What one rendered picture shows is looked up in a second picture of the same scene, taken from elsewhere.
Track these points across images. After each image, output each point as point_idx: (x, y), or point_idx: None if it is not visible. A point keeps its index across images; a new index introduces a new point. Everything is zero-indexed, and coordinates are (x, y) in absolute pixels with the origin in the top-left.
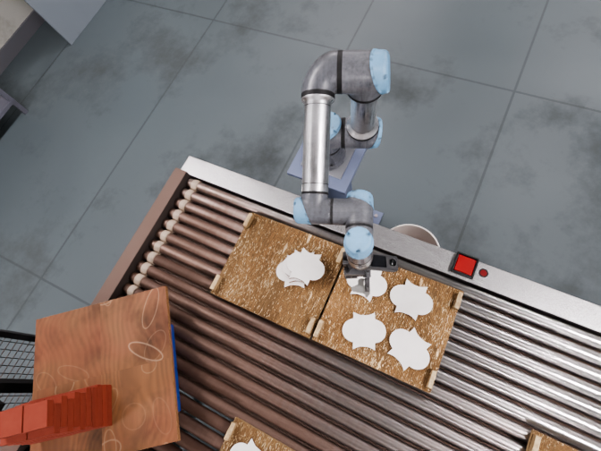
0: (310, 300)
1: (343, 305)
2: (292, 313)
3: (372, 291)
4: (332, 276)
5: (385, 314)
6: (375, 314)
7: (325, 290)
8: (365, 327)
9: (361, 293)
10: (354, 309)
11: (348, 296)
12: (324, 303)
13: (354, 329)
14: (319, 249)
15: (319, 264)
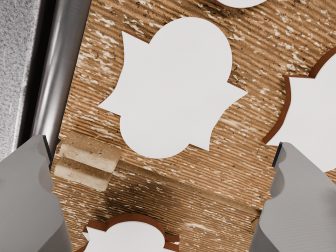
0: (207, 225)
1: (236, 162)
2: (232, 251)
3: (209, 81)
4: (150, 185)
5: (300, 36)
6: (289, 73)
7: (186, 200)
8: (331, 113)
9: (213, 118)
10: (253, 135)
11: (211, 150)
12: (221, 201)
13: (323, 144)
14: (73, 209)
15: (117, 231)
